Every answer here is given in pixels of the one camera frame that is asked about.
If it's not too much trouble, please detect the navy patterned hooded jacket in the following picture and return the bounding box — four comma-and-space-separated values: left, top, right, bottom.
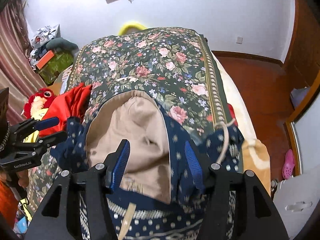
50, 90, 244, 239

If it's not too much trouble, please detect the white sliding wardrobe door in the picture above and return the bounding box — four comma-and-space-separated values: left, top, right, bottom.
285, 69, 320, 178

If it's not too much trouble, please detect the orange box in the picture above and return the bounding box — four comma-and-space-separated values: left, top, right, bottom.
36, 50, 55, 70

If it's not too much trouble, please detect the striped pink curtain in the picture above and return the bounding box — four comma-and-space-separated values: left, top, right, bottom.
1, 0, 47, 124

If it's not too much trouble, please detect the white suitcase with stickers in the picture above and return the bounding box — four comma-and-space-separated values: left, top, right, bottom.
273, 166, 319, 239

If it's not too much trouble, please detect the yellow garment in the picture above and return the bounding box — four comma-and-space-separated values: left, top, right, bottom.
23, 108, 48, 142

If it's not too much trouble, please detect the grey bag on floor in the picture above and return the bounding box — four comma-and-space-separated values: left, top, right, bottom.
290, 87, 310, 109

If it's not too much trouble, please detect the pile of clutter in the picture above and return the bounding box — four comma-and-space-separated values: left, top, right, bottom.
29, 24, 60, 68

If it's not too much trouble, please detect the floral green bedspread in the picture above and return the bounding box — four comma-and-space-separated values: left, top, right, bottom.
28, 28, 236, 212

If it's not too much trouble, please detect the grey pillow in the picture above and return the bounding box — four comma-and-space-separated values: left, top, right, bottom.
46, 37, 79, 51

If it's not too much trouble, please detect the brown wooden door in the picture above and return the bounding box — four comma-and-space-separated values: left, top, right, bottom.
283, 0, 319, 88

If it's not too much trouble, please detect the pink croc slipper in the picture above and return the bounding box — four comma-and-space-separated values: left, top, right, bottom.
282, 149, 295, 180

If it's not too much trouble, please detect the white wall socket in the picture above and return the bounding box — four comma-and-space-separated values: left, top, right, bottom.
236, 36, 243, 44

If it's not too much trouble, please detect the red plush toy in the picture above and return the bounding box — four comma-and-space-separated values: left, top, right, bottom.
21, 88, 56, 119

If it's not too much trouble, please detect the green storage box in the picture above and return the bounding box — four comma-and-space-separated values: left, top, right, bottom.
37, 50, 74, 85

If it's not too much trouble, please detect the red folded garment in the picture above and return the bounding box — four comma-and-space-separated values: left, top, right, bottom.
39, 83, 93, 137

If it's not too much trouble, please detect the yellow ring behind bed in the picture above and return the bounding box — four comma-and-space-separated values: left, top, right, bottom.
118, 21, 148, 36

